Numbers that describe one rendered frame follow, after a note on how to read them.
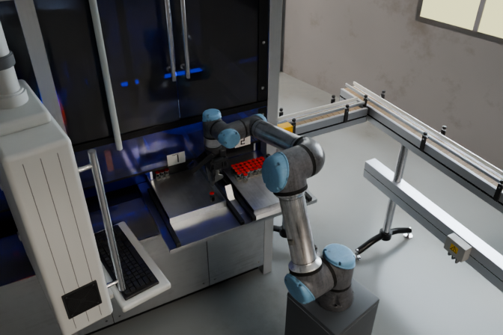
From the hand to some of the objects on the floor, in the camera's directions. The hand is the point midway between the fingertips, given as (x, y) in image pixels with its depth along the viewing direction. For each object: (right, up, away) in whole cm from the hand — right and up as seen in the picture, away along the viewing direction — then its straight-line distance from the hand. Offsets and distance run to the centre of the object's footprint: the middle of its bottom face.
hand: (210, 183), depth 202 cm
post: (+27, -61, +87) cm, 109 cm away
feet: (+105, -50, +104) cm, 156 cm away
